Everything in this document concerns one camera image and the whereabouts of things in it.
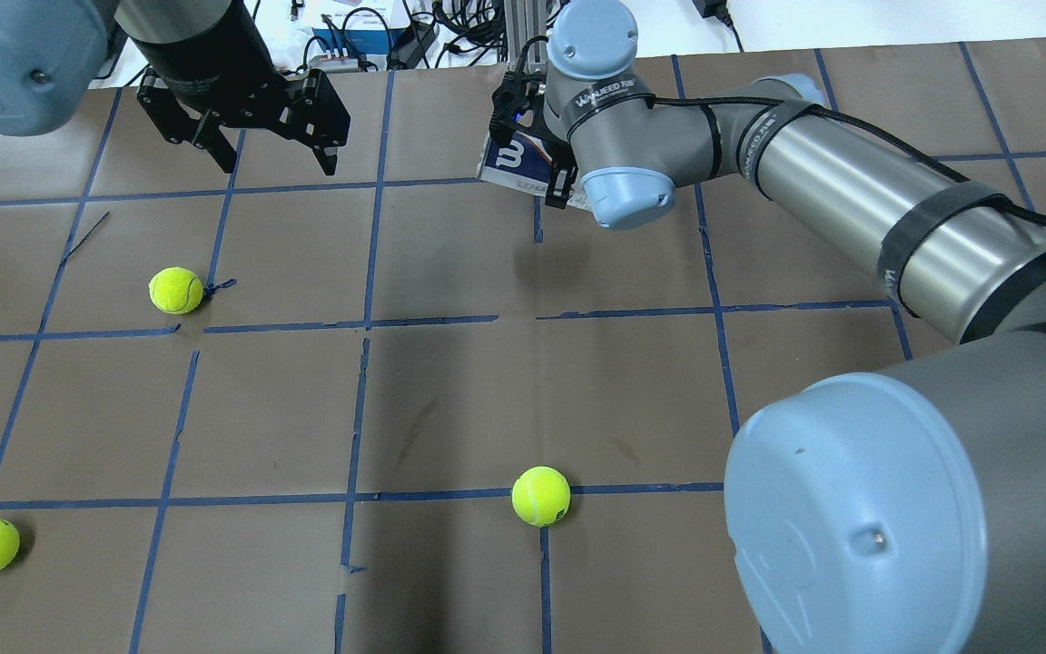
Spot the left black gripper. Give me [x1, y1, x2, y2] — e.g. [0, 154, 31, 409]
[136, 18, 351, 175]

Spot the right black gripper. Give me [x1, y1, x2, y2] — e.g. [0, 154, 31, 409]
[488, 69, 577, 210]

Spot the white tennis ball can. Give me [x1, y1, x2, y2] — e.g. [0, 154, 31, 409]
[476, 132, 590, 210]

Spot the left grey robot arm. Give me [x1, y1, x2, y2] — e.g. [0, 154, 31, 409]
[0, 1, 351, 175]

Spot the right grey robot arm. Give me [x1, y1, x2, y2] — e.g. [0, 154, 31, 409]
[488, 1, 1046, 653]

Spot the near tennis ball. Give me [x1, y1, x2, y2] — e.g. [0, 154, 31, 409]
[147, 266, 206, 315]

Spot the centre tennis ball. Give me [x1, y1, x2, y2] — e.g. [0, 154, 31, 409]
[510, 465, 570, 529]

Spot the blue white box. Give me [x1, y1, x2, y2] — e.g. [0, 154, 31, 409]
[303, 1, 433, 69]

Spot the aluminium profile post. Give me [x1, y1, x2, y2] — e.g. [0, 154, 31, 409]
[501, 1, 567, 72]

